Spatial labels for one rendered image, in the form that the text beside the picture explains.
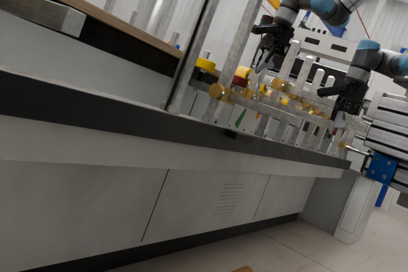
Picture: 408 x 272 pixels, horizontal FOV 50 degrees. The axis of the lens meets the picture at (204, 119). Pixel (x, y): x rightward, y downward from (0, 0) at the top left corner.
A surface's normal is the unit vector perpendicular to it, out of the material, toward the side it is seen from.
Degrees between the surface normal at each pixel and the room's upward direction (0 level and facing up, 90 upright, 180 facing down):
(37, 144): 90
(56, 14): 90
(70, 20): 90
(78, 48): 90
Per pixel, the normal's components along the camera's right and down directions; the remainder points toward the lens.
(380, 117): -0.82, -0.29
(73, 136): 0.81, 0.33
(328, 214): -0.47, -0.13
